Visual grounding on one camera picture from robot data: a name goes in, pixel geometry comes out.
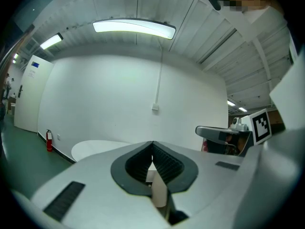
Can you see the white wall junction box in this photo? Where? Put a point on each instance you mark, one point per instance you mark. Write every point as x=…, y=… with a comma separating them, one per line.
x=155, y=107

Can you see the small ceiling light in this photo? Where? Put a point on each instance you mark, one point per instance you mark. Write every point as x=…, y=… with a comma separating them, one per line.
x=231, y=103
x=242, y=109

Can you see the white oval table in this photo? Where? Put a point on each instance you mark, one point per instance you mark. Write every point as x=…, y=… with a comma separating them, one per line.
x=95, y=149

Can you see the narrow ceiling light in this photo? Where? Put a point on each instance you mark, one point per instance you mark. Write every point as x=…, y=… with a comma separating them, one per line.
x=51, y=41

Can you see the white door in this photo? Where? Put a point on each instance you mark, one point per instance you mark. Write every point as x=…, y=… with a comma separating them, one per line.
x=31, y=96

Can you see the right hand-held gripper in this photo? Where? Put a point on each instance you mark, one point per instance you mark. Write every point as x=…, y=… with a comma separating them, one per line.
x=261, y=128

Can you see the red fire extinguisher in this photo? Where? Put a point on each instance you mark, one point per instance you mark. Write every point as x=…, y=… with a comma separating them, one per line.
x=49, y=142

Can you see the white wall conduit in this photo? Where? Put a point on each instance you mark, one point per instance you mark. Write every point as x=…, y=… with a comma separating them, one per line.
x=159, y=80

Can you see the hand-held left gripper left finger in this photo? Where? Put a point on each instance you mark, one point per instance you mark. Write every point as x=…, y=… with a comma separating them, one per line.
x=95, y=194

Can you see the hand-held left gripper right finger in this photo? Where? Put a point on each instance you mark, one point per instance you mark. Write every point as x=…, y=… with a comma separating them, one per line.
x=209, y=175

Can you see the long wide ceiling light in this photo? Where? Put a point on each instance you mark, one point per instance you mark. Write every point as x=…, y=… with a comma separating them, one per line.
x=133, y=27

